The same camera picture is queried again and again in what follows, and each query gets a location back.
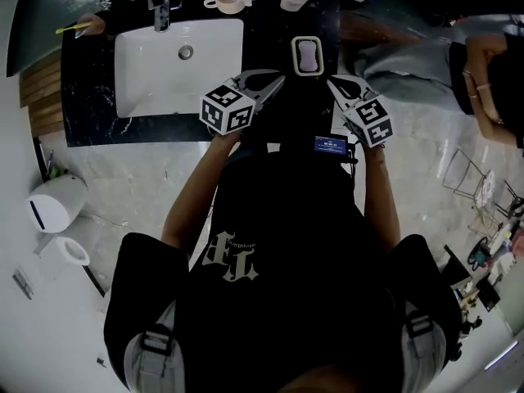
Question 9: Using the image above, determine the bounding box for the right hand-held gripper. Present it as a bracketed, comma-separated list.
[326, 75, 394, 149]

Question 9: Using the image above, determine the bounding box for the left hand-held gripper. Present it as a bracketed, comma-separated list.
[199, 69, 287, 136]

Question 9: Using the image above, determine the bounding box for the white soap dish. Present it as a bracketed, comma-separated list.
[290, 35, 326, 75]

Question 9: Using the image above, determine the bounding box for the purple bar of soap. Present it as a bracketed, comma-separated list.
[297, 40, 319, 72]

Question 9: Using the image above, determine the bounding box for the person's right forearm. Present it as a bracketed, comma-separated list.
[357, 142, 403, 256]

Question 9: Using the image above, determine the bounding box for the person's left forearm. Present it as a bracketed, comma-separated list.
[160, 130, 244, 258]

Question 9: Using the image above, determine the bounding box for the white light bar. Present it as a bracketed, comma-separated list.
[483, 339, 520, 372]

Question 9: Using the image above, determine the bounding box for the small device with blue screen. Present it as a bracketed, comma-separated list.
[314, 134, 350, 156]

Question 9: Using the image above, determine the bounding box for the white ceramic sink basin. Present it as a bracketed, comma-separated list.
[113, 17, 246, 119]

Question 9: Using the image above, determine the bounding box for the chrome faucet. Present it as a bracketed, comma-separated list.
[147, 0, 183, 34]

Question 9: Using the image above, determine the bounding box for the brown tumbler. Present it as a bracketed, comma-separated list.
[75, 13, 107, 39]

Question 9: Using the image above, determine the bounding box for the person's black printed t-shirt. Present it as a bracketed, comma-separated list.
[102, 135, 464, 393]

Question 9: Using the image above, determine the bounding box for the yellow toothbrush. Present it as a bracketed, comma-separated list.
[55, 20, 93, 35]

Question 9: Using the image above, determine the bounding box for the black tripod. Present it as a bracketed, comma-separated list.
[494, 179, 524, 219]

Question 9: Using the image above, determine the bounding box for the black box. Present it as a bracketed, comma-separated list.
[443, 245, 472, 291]

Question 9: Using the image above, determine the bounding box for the wooden slatted panel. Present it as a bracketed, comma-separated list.
[18, 50, 66, 138]

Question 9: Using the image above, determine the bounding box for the white pedal bin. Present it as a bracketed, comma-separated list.
[25, 172, 89, 234]

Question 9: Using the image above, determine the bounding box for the white toilet brush holder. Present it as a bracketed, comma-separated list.
[54, 235, 92, 267]

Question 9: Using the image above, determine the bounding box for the metal wire rack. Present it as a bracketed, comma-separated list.
[441, 148, 497, 211]

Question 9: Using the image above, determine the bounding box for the teal cable reel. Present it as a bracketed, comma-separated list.
[468, 237, 493, 273]

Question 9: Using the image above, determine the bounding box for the grey shoulder strap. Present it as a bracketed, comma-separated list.
[400, 299, 448, 393]
[124, 300, 182, 393]

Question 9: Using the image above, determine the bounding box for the metal wall bracket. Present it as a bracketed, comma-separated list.
[11, 265, 34, 301]

